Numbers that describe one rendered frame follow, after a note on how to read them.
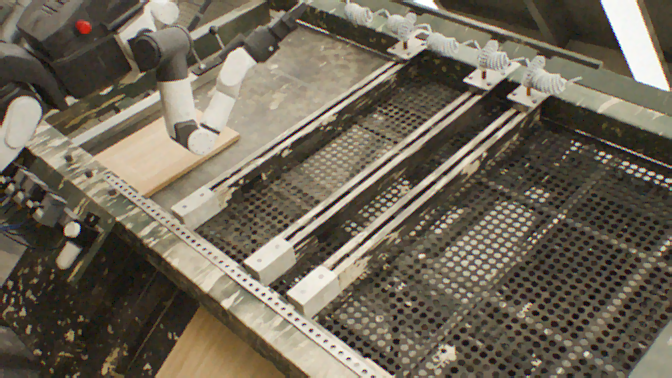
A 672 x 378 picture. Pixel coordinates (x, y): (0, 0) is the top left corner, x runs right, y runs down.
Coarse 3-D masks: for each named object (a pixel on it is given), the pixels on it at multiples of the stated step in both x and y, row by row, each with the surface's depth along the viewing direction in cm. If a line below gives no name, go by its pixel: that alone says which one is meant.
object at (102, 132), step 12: (216, 72) 270; (192, 84) 264; (204, 84) 268; (156, 96) 257; (132, 108) 253; (144, 108) 253; (156, 108) 256; (108, 120) 249; (120, 120) 248; (132, 120) 251; (84, 132) 244; (96, 132) 244; (108, 132) 246; (120, 132) 249; (84, 144) 241; (96, 144) 244
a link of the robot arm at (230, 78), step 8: (232, 56) 199; (240, 56) 199; (224, 64) 199; (232, 64) 199; (240, 64) 199; (248, 64) 200; (224, 72) 199; (232, 72) 199; (240, 72) 199; (224, 80) 199; (232, 80) 199; (240, 80) 199; (216, 88) 203; (224, 88) 200; (232, 88) 200; (232, 96) 202
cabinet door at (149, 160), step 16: (144, 128) 246; (160, 128) 245; (224, 128) 241; (128, 144) 240; (144, 144) 240; (160, 144) 239; (176, 144) 238; (224, 144) 235; (112, 160) 234; (128, 160) 234; (144, 160) 233; (160, 160) 232; (176, 160) 231; (192, 160) 230; (128, 176) 227; (144, 176) 226; (160, 176) 225; (176, 176) 225; (144, 192) 220
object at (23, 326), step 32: (32, 256) 260; (96, 256) 244; (128, 256) 229; (0, 288) 262; (32, 288) 254; (64, 288) 246; (96, 288) 230; (128, 288) 232; (160, 288) 217; (288, 288) 337; (0, 320) 279; (32, 320) 248; (64, 320) 241; (96, 320) 231; (128, 320) 227; (160, 320) 220; (32, 352) 243; (64, 352) 227; (96, 352) 229; (128, 352) 216; (160, 352) 216
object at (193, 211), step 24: (408, 24) 242; (408, 48) 251; (384, 72) 249; (408, 72) 253; (360, 96) 239; (312, 120) 232; (336, 120) 235; (288, 144) 222; (312, 144) 231; (240, 168) 216; (264, 168) 218; (216, 192) 208; (240, 192) 215; (192, 216) 204
